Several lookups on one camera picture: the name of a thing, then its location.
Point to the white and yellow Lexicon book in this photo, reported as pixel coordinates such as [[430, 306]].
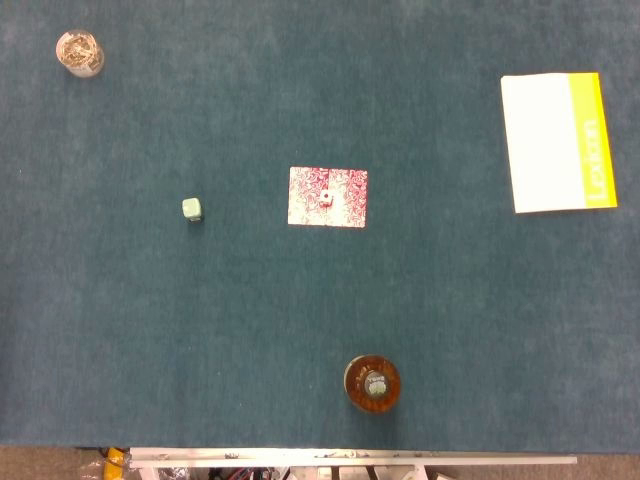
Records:
[[545, 142]]

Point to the small white die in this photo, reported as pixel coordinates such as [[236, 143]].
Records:
[[326, 199]]

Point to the aluminium table edge rail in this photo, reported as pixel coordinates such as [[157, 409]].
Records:
[[350, 456]]

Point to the brown glass bottle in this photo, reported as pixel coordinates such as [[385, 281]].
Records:
[[372, 384]]

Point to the red patterned playing card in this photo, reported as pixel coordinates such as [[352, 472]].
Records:
[[351, 200], [306, 197]]

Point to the yellow plastic part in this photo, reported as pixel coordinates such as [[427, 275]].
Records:
[[114, 460]]

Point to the teal table cloth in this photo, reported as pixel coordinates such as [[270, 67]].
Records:
[[320, 300]]

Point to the clear jar of paper clips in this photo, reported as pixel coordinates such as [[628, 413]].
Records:
[[79, 52]]

